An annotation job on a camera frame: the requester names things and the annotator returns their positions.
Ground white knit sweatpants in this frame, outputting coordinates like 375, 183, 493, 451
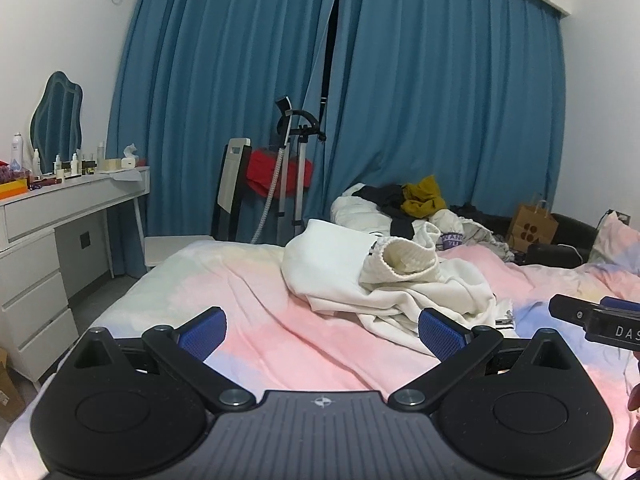
281, 220, 513, 354

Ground white and black clothes pile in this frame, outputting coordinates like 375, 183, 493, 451
331, 183, 514, 262

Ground person's right hand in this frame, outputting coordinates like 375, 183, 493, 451
626, 349, 640, 470

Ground pastel pillow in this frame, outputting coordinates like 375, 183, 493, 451
588, 212, 640, 275

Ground pastel tie-dye duvet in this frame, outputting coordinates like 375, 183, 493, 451
0, 238, 640, 480

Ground brown paper bag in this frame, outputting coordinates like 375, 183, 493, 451
506, 200, 559, 252

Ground white dressing table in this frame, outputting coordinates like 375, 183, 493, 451
1, 167, 151, 385

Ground mustard yellow garment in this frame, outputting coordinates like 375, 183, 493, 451
401, 174, 447, 219

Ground black and white chair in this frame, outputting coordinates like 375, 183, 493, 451
143, 136, 253, 270

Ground cardboard box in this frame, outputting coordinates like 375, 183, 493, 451
0, 348, 26, 422

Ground white tissue box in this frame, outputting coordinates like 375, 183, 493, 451
120, 144, 138, 170

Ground red cloth on chair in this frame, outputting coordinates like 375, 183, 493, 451
246, 148, 297, 197

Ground orange box on desk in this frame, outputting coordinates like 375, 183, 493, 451
0, 179, 28, 200

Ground garment steamer stand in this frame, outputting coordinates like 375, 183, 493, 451
250, 96, 326, 244

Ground wavy blue-framed mirror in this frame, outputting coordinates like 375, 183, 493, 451
30, 70, 84, 174

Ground white spray bottle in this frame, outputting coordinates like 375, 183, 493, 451
10, 132, 24, 172

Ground blue curtain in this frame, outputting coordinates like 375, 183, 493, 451
106, 0, 565, 276

